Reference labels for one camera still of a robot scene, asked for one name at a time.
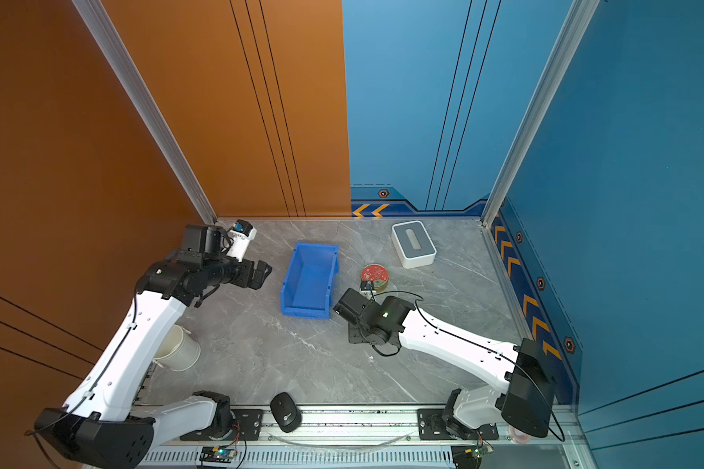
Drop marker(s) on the right green circuit board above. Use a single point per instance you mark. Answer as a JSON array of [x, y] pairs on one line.
[[471, 456]]

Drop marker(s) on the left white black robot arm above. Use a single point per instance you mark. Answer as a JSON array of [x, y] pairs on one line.
[[98, 424]]

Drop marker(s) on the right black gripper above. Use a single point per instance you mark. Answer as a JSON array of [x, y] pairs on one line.
[[352, 335]]

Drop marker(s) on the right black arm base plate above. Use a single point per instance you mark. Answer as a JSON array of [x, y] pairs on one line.
[[433, 425]]

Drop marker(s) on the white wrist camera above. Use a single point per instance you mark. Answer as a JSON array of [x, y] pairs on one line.
[[240, 235], [368, 287]]

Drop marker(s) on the aluminium front rail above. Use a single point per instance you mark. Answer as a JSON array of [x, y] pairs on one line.
[[376, 436]]

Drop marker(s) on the left green circuit board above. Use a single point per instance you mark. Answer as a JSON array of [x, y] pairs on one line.
[[218, 457]]

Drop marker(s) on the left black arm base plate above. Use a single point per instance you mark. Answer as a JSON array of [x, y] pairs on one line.
[[244, 425]]

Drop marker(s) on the red round tin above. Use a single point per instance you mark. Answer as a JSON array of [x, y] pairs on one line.
[[378, 274]]

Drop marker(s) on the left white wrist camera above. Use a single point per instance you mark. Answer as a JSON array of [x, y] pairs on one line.
[[240, 235]]

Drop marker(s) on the clear tape roll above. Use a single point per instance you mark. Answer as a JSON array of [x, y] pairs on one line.
[[519, 437]]

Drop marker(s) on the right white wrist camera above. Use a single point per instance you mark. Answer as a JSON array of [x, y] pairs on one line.
[[368, 287]]

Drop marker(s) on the white tissue box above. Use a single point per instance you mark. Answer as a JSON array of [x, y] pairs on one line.
[[413, 245]]

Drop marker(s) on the blue plastic bin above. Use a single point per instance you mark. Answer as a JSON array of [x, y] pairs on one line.
[[307, 289]]

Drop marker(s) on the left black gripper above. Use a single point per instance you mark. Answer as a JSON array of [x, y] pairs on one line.
[[246, 279]]

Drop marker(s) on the white paper cup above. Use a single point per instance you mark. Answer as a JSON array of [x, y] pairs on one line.
[[179, 351]]

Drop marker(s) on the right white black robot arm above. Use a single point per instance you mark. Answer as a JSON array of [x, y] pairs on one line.
[[519, 386]]

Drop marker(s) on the green circuit board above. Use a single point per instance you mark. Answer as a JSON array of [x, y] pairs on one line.
[[471, 456], [218, 457]]

